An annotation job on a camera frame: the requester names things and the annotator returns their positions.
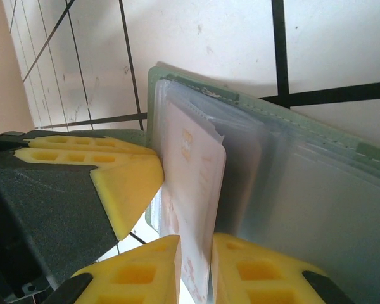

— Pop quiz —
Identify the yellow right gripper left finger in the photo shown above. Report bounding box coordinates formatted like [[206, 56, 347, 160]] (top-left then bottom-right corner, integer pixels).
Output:
[[47, 234, 184, 304]]

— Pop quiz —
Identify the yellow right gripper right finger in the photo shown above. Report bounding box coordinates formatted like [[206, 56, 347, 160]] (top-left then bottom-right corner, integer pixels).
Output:
[[210, 232, 356, 304]]

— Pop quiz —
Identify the white VIP card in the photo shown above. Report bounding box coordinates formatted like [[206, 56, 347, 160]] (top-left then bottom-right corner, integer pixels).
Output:
[[160, 101, 227, 304]]

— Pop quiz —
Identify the green card holder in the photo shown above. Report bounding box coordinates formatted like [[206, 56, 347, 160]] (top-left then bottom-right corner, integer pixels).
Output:
[[69, 61, 380, 304]]

